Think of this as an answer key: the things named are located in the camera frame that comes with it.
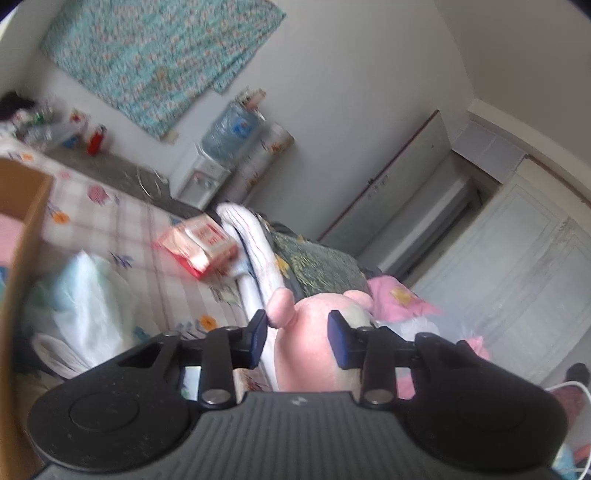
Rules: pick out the white wardrobe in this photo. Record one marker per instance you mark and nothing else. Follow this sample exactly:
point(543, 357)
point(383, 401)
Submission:
point(508, 277)

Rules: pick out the red thermos bottle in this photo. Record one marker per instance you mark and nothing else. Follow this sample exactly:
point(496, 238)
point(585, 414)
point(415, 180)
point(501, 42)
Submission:
point(95, 141)

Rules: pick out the white water dispenser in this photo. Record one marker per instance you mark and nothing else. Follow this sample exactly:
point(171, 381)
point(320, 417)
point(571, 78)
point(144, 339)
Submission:
point(201, 182)

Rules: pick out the clear plastic bag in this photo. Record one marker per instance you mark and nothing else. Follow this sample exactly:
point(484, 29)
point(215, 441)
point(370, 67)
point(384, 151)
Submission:
point(51, 131)

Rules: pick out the cardboard box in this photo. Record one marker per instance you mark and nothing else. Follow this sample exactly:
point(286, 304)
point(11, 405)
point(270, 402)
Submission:
point(25, 240)

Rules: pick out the plaid printed bed sheet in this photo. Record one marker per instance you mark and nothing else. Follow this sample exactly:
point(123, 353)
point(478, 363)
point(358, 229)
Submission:
point(120, 221)

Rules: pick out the red wet wipes pack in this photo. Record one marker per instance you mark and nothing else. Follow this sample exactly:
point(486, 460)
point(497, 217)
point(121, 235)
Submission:
point(198, 244)

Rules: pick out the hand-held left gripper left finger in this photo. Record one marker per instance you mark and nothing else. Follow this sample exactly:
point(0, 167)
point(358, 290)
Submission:
point(258, 338)

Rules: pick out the green leaf-print pillow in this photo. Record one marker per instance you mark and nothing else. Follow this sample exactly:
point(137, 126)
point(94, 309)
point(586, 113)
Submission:
point(318, 263)

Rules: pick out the white plastic bag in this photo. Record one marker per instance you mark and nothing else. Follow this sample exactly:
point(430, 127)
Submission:
point(83, 304)

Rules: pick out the pink plush toy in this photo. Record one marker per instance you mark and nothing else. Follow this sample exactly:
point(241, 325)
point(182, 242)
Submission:
point(304, 350)

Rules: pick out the pink printed cloth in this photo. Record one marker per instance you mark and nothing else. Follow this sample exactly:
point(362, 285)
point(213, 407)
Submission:
point(401, 300)

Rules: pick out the white quilted blanket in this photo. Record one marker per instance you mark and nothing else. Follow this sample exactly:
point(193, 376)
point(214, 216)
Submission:
point(261, 258)

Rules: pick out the patterned cushion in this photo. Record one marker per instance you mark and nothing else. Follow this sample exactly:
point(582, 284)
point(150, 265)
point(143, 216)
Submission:
point(281, 227)

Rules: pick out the white door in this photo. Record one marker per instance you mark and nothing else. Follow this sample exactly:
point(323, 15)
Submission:
point(392, 175)

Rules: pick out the black cloth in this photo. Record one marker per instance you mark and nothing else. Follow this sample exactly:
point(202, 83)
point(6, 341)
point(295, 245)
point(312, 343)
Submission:
point(14, 106)

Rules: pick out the white printed cabinet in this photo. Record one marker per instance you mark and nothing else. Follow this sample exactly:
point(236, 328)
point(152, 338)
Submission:
point(261, 161)

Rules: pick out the teal floral wall cloth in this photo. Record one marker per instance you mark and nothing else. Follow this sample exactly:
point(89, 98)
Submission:
point(152, 55)

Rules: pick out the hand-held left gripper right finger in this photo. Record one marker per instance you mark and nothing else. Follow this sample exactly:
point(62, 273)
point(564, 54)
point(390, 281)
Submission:
point(337, 342)

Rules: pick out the blue water jug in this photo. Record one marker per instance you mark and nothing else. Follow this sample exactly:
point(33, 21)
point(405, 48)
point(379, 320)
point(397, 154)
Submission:
point(233, 131)

